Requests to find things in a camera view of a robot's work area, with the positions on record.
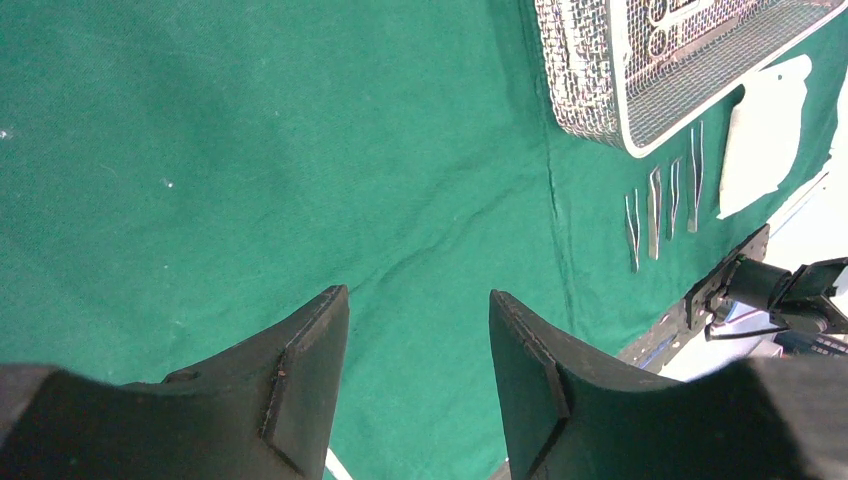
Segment metal mesh instrument tray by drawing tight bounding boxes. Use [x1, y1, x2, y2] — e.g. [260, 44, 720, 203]
[533, 0, 847, 158]

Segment steel surgical forceps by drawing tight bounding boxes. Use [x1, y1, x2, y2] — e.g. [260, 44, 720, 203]
[624, 188, 641, 274]

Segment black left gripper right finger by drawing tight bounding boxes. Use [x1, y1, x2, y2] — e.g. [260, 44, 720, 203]
[489, 290, 847, 479]

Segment green surgical drape cloth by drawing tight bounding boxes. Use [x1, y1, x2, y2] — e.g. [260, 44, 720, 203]
[1, 1, 847, 479]

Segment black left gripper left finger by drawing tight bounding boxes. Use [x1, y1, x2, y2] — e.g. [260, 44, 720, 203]
[1, 285, 349, 479]

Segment steel needle holder clamp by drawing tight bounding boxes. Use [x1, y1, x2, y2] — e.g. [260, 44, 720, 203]
[667, 157, 682, 241]

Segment white sterile packet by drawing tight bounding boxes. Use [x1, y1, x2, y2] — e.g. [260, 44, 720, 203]
[717, 54, 813, 220]

